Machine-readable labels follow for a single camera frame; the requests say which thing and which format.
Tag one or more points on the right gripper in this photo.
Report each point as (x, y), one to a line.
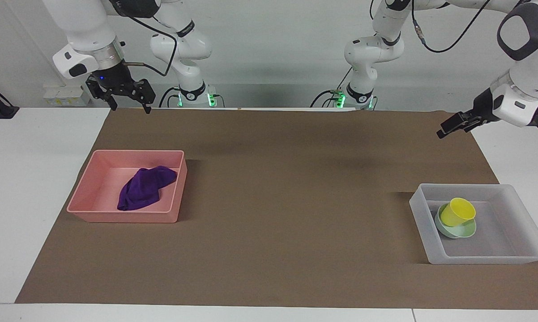
(114, 78)

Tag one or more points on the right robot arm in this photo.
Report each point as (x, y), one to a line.
(87, 27)

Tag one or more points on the black stand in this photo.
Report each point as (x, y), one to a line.
(0, 107)

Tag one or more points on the yellow plastic cup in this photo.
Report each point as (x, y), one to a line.
(458, 212)

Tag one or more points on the purple cloth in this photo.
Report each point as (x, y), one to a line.
(143, 190)

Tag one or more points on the pink plastic box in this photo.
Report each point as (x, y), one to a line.
(83, 197)

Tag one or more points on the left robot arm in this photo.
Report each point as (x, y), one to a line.
(526, 76)

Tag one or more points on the translucent white plastic box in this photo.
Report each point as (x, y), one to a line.
(506, 243)

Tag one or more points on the white wall socket strip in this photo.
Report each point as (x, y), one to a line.
(65, 96)

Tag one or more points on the light green bowl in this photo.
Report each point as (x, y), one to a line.
(459, 231)

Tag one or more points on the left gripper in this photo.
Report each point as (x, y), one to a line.
(484, 105)

